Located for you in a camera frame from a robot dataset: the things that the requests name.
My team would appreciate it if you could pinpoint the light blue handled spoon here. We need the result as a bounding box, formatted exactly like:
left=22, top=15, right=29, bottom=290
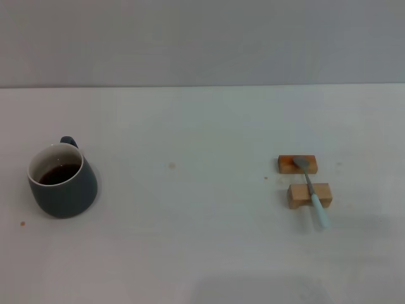
left=292, top=156, right=330, bottom=229

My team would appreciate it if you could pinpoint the dark grey ceramic mug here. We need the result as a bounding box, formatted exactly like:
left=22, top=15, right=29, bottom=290
left=27, top=136, right=99, bottom=219

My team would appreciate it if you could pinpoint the orange stained wooden block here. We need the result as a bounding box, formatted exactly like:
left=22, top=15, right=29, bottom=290
left=278, top=155, right=318, bottom=175

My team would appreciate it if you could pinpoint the notched pale wooden block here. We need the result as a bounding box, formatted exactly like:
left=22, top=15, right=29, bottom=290
left=287, top=182, right=333, bottom=210

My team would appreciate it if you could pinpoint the dark coffee liquid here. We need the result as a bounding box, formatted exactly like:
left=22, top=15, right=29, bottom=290
left=38, top=164, right=80, bottom=186

